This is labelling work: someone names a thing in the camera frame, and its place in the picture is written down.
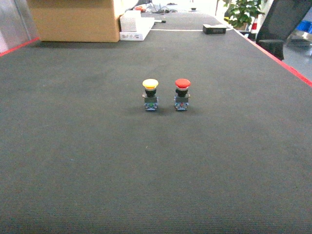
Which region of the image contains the yellow mushroom push button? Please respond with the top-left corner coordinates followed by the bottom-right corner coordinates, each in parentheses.
top-left (142, 78), bottom-right (159, 111)

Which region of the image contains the red mushroom push button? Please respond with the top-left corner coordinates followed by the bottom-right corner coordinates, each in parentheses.
top-left (174, 78), bottom-right (191, 111)

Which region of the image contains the white flat box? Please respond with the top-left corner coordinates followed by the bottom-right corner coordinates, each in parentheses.
top-left (119, 18), bottom-right (155, 41)

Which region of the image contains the white box on top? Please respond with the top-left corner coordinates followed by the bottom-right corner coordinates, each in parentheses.
top-left (120, 10), bottom-right (141, 32)

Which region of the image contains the small black box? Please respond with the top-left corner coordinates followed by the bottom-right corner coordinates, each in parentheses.
top-left (203, 24), bottom-right (227, 35)

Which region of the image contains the large open cardboard box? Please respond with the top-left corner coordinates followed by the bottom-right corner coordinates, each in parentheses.
top-left (27, 0), bottom-right (124, 42)

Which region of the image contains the green potted plant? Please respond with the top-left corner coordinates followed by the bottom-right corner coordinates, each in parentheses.
top-left (224, 0), bottom-right (265, 29)

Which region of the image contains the black office chair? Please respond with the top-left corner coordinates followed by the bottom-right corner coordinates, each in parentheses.
top-left (256, 0), bottom-right (312, 60)

